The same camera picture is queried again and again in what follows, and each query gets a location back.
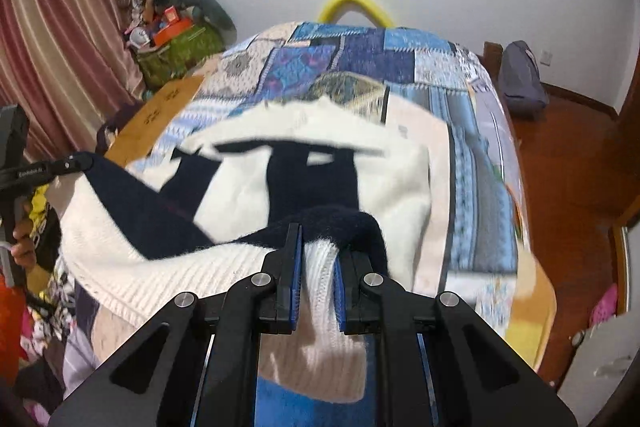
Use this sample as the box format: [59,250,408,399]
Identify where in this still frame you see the white and navy knit sweater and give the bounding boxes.
[48,96,450,403]

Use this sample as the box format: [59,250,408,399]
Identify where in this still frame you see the pile of clothes on bag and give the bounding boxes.
[125,0,235,34]

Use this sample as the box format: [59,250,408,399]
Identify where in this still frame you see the person's left hand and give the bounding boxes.
[11,202,37,273]

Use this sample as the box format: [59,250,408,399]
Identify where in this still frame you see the yellow bed mattress edge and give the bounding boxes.
[504,245,558,372]

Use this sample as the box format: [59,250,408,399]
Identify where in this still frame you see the striped pink curtain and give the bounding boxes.
[1,0,144,159]

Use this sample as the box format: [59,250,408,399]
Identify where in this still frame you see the white cabinet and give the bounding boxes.
[558,310,640,426]

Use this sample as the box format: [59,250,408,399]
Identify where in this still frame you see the green storage bag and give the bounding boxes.
[134,24,224,91]

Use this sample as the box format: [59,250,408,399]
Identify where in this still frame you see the orange box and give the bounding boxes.
[151,5,193,46]

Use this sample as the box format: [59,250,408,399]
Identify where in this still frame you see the blue patchwork bedspread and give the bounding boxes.
[60,19,532,427]

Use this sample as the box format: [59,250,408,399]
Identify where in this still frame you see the grey backpack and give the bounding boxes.
[498,40,549,118]

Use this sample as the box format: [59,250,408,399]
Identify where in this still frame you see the yellow curved headboard pad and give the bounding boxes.
[318,0,396,28]

